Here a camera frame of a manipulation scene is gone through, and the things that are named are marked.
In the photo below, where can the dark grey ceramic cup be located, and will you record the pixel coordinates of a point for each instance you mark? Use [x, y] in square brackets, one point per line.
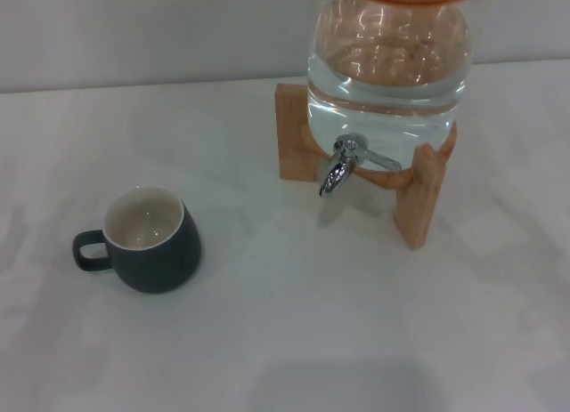
[156, 256]

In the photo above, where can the wooden dispenser stand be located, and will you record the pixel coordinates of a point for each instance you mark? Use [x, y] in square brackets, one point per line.
[291, 131]

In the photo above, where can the chrome faucet with lever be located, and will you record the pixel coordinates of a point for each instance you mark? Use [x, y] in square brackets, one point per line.
[337, 172]

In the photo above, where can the clear glass water dispenser jar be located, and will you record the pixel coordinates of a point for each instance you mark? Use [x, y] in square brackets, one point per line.
[387, 74]

